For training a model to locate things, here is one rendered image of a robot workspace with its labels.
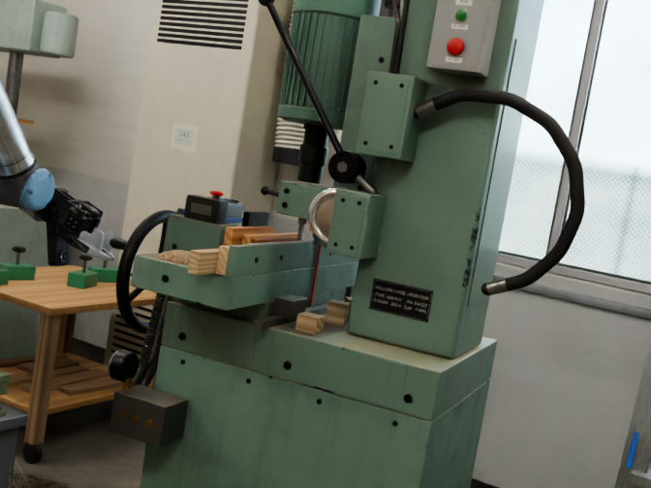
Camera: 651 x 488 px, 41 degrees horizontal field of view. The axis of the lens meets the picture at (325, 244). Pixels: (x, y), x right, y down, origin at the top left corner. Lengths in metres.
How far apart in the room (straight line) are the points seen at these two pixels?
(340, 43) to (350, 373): 0.65
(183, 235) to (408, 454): 0.66
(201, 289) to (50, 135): 2.90
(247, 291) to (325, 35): 0.54
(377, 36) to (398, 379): 0.66
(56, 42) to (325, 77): 2.19
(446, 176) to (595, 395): 1.54
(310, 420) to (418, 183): 0.48
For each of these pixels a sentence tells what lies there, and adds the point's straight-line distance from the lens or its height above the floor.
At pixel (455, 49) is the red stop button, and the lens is 1.56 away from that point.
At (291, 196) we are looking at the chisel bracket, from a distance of 1.81.
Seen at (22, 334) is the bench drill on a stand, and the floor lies 0.14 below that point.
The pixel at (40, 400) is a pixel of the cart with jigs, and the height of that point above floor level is 0.22.
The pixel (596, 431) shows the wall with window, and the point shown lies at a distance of 3.03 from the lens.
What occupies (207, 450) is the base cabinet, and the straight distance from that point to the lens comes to 1.75.
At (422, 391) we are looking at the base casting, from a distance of 1.54.
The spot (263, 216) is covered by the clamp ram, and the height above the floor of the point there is 0.99.
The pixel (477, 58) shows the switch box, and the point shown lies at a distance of 1.56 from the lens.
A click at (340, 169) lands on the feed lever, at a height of 1.11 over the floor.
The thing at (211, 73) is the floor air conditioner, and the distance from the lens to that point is 3.37.
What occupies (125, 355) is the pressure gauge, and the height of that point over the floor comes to 0.69.
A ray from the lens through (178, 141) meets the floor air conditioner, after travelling 3.43.
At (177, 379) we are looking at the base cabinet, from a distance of 1.76.
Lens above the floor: 1.14
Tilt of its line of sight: 6 degrees down
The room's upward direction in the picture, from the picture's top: 9 degrees clockwise
